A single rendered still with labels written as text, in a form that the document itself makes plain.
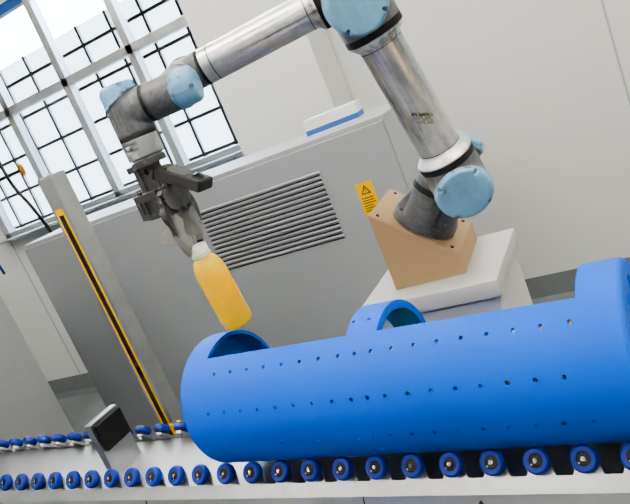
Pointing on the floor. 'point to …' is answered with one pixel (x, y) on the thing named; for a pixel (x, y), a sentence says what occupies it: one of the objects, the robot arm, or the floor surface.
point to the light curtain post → (110, 296)
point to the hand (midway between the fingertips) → (196, 246)
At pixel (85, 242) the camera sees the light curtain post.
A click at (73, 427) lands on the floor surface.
